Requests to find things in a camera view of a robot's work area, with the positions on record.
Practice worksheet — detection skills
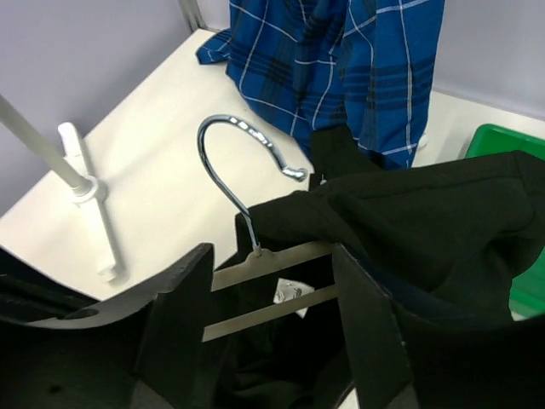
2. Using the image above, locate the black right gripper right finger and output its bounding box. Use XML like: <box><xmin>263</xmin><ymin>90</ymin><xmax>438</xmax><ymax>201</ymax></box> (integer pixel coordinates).
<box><xmin>332</xmin><ymin>245</ymin><xmax>544</xmax><ymax>408</ymax></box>

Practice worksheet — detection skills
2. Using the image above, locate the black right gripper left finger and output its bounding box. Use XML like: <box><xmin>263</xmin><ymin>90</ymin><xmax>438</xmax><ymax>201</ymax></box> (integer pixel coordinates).
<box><xmin>1</xmin><ymin>243</ymin><xmax>214</xmax><ymax>408</ymax></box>

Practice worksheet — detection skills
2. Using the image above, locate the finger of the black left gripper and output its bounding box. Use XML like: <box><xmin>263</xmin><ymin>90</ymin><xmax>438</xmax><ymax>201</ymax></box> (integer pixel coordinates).
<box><xmin>1</xmin><ymin>248</ymin><xmax>97</xmax><ymax>322</ymax></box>

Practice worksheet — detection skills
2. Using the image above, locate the black button shirt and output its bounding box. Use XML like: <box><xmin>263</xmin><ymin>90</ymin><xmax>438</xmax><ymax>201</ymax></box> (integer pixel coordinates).
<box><xmin>208</xmin><ymin>126</ymin><xmax>545</xmax><ymax>409</ymax></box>

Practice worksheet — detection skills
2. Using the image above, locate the blue plaid shirt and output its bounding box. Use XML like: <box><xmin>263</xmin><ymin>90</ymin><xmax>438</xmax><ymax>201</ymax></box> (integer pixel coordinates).
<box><xmin>196</xmin><ymin>0</ymin><xmax>445</xmax><ymax>170</ymax></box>

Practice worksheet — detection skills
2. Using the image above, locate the silver clothes rack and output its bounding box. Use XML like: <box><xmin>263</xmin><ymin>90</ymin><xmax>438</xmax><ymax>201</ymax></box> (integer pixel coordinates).
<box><xmin>1</xmin><ymin>97</ymin><xmax>123</xmax><ymax>282</ymax></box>

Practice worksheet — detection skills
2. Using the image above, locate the green plastic tray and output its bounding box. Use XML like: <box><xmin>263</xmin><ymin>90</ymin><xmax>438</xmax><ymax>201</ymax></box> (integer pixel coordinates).
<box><xmin>465</xmin><ymin>124</ymin><xmax>544</xmax><ymax>318</ymax></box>

